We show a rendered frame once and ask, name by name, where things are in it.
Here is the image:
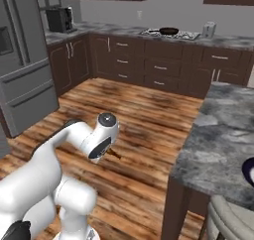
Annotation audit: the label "dark blue plate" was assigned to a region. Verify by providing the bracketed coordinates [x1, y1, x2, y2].
[241, 157, 254, 187]

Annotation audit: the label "grey hob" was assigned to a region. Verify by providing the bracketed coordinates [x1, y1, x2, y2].
[138, 27, 202, 42]

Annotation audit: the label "grey fridge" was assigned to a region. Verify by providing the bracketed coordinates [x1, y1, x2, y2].
[0, 0, 61, 160]

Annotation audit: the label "black frying pan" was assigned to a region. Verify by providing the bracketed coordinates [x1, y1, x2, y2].
[148, 26, 181, 37]

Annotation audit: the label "white toaster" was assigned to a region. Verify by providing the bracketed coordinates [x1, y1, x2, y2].
[201, 21, 217, 39]

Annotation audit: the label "dark brown lower cupboards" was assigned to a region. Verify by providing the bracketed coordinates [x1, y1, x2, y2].
[46, 32, 254, 100]

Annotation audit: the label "dark brown counter base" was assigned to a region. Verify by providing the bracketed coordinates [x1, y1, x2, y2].
[160, 175, 213, 240]

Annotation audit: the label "black coffee machine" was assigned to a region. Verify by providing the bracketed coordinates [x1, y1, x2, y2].
[45, 6, 78, 35]

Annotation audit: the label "grey stool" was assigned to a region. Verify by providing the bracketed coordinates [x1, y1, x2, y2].
[205, 194, 254, 240]

